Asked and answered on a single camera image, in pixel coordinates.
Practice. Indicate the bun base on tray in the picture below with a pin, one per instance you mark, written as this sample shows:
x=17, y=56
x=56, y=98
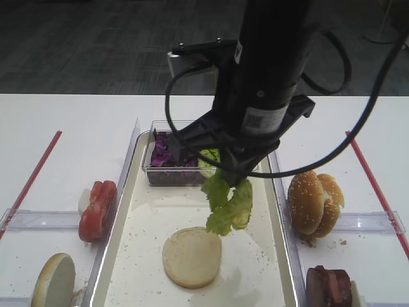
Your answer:
x=191, y=257

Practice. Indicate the red tomato slices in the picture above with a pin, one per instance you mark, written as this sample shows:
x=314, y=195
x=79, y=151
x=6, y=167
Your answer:
x=93, y=220

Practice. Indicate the clear vertical rail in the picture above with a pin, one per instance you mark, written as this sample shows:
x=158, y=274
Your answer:
x=95, y=275
x=296, y=271

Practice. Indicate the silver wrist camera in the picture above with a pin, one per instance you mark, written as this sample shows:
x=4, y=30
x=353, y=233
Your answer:
x=215, y=54

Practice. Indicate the left red strip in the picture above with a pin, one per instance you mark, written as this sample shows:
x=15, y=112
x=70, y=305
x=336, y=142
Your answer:
x=30, y=184

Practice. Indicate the upright bun half left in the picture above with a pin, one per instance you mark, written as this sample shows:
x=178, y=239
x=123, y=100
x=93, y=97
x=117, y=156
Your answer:
x=55, y=283

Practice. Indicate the upper left clear holder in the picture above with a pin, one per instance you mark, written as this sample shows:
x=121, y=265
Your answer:
x=17, y=220

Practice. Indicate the upper right clear holder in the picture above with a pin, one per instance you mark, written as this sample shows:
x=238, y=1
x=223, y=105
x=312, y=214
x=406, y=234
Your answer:
x=384, y=222

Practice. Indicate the left clear vertical rail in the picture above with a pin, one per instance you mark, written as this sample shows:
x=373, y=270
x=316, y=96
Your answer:
x=95, y=275

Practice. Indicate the cream metal tray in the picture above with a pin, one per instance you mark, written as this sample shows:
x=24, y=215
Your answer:
x=254, y=268

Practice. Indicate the green lettuce leaf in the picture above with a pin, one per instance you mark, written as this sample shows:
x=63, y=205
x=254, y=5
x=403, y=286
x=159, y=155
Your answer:
x=230, y=208

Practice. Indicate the sesame bun front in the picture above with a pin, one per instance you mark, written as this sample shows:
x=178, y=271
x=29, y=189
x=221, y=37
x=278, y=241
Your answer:
x=306, y=202

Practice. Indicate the clear holder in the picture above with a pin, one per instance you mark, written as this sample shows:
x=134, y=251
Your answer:
x=17, y=220
x=384, y=222

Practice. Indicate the sesame bun rear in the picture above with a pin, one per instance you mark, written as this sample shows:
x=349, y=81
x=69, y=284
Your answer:
x=333, y=202

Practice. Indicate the clear plastic salad box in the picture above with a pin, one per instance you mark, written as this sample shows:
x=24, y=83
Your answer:
x=161, y=167

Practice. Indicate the red strip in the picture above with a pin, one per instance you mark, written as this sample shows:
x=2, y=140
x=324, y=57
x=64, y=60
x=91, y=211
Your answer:
x=380, y=198
x=30, y=184

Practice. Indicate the sesame bun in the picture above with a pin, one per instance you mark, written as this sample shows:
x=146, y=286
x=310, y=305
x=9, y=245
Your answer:
x=333, y=202
x=306, y=202

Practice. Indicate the white stopper by tomato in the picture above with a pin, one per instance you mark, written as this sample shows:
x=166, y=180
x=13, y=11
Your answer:
x=84, y=201

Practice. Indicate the right clear vertical rail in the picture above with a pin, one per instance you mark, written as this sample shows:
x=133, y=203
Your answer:
x=296, y=271

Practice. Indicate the dark meat patties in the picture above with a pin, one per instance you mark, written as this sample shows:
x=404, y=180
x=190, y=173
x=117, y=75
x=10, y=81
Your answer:
x=326, y=287

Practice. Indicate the white stopper by patties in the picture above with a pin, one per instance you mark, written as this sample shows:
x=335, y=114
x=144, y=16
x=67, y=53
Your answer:
x=357, y=299

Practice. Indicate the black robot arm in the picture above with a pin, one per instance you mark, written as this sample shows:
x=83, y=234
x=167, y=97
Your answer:
x=276, y=25

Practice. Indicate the right red strip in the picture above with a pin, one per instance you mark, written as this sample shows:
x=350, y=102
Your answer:
x=380, y=198

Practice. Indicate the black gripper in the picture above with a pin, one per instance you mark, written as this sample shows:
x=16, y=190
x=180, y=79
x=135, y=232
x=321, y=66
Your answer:
x=253, y=106

